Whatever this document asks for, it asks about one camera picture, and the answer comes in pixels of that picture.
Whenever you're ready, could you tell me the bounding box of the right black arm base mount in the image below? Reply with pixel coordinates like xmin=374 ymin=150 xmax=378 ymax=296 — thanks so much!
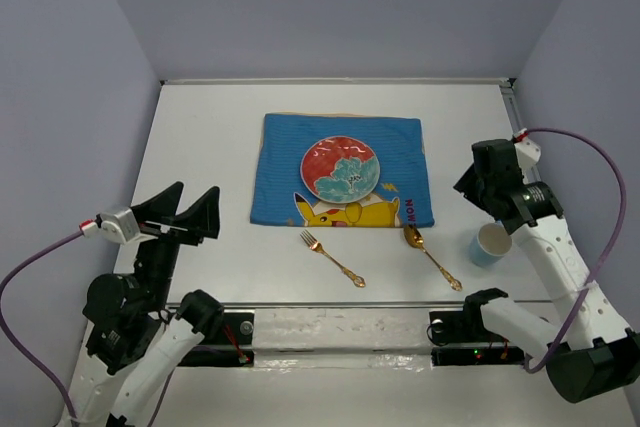
xmin=426 ymin=310 xmax=524 ymax=367

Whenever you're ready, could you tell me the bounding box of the gold fork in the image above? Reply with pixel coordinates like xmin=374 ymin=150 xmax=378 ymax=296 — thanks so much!
xmin=300 ymin=230 xmax=366 ymax=288

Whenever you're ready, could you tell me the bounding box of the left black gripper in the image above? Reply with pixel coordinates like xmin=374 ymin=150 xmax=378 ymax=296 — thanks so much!
xmin=134 ymin=178 xmax=222 ymax=307

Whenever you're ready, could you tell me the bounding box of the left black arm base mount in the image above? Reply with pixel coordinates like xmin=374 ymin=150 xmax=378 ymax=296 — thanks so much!
xmin=178 ymin=310 xmax=255 ymax=368

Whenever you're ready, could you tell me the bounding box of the blue paper cup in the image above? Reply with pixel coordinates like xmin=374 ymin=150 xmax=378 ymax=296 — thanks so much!
xmin=468 ymin=222 xmax=513 ymax=267

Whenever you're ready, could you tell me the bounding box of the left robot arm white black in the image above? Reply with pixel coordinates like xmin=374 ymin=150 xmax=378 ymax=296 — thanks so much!
xmin=59 ymin=182 xmax=224 ymax=426

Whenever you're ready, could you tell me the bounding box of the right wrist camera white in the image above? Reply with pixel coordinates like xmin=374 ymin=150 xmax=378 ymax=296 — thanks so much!
xmin=512 ymin=129 xmax=541 ymax=170

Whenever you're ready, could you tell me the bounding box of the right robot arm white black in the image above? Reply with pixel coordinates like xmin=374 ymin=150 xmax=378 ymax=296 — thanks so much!
xmin=454 ymin=139 xmax=639 ymax=403

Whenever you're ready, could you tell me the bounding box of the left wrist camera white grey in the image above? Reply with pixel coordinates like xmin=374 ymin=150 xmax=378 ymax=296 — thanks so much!
xmin=96 ymin=206 xmax=142 ymax=245

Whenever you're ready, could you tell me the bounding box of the gold spoon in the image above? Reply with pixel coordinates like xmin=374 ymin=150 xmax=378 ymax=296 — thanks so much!
xmin=403 ymin=224 xmax=463 ymax=292

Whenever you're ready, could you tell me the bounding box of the red and blue ceramic plate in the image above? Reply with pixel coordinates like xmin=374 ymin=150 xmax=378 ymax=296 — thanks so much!
xmin=300 ymin=136 xmax=381 ymax=204

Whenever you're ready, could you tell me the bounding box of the blue cartoon placemat cloth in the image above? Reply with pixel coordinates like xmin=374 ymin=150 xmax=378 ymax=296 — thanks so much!
xmin=250 ymin=113 xmax=435 ymax=227

